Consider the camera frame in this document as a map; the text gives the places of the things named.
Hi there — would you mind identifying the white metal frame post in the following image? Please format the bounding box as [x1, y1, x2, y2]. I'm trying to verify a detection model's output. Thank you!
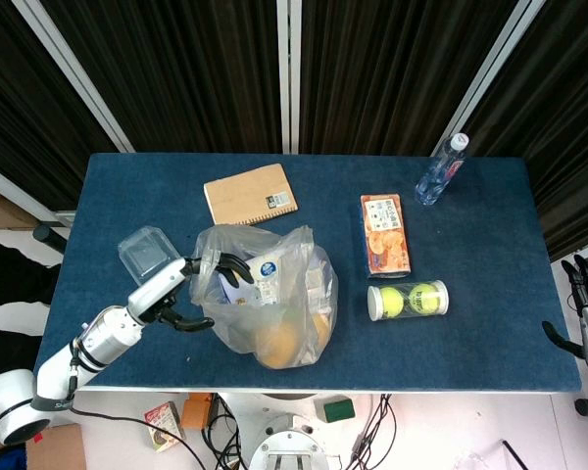
[276, 0, 301, 155]
[430, 0, 545, 157]
[0, 159, 75, 227]
[12, 0, 136, 153]

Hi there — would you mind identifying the yellow tennis ball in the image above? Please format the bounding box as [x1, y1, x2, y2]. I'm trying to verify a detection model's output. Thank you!
[411, 283, 440, 314]
[379, 286, 404, 318]

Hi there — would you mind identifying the brown spiral notebook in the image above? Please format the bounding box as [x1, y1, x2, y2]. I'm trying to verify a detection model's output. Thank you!
[203, 163, 299, 227]

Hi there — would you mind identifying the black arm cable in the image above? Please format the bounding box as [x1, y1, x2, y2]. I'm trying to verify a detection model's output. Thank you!
[71, 405, 205, 470]

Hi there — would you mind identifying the open brown cardboard box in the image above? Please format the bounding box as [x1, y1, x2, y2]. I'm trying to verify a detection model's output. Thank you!
[24, 423, 87, 470]

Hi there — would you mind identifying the green topped white block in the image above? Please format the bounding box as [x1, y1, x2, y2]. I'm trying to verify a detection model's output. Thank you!
[313, 395, 357, 425]

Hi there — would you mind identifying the blue felt table cloth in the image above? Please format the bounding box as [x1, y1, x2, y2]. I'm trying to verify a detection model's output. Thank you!
[32, 153, 583, 393]

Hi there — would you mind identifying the black pleated curtain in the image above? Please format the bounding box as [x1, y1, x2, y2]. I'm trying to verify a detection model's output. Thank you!
[463, 0, 588, 260]
[38, 0, 283, 155]
[298, 0, 520, 157]
[0, 0, 120, 212]

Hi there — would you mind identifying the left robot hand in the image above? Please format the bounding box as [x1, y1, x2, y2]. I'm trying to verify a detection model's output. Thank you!
[126, 252, 256, 333]

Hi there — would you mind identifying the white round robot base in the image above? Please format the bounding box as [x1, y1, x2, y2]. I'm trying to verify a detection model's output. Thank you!
[248, 393, 342, 470]

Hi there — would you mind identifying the white blue milk carton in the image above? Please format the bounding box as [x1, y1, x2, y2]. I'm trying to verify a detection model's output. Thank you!
[218, 254, 283, 307]

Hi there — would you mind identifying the black trouser leg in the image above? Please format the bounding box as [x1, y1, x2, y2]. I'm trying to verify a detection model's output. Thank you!
[0, 233, 64, 339]

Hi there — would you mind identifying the clear water bottle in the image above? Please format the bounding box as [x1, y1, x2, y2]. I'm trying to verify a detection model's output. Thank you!
[415, 131, 471, 206]

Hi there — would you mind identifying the small printed snack box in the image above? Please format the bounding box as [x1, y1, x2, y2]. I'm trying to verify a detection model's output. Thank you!
[144, 400, 186, 450]

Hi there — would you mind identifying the thin black rod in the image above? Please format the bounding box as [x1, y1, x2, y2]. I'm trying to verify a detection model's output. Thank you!
[500, 439, 526, 470]

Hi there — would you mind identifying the black cable bundle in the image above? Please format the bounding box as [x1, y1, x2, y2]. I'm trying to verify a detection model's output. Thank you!
[203, 391, 250, 470]
[350, 393, 398, 466]

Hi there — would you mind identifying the blue fabric item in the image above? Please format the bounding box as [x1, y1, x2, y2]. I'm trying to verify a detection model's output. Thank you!
[0, 443, 30, 470]

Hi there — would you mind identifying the clear plastic shopping bag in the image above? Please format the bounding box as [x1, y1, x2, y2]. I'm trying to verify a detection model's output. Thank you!
[189, 223, 340, 369]

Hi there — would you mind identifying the orange cracker box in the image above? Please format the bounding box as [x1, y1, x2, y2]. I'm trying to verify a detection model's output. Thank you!
[360, 193, 414, 280]

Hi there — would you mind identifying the orange fruit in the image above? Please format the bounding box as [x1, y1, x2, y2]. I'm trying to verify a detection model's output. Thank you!
[311, 312, 333, 347]
[256, 320, 298, 368]

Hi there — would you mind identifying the flat brown cardboard panel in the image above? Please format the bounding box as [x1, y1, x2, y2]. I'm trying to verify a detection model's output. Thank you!
[0, 181, 38, 231]

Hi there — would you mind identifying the clear tennis ball tube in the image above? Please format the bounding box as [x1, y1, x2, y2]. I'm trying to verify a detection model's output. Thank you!
[367, 279, 451, 322]

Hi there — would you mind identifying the black round tube end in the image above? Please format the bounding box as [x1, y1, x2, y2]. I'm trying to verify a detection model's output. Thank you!
[32, 223, 68, 255]

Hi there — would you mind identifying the clear plastic clamshell container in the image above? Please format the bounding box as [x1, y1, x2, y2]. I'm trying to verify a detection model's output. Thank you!
[117, 225, 181, 284]

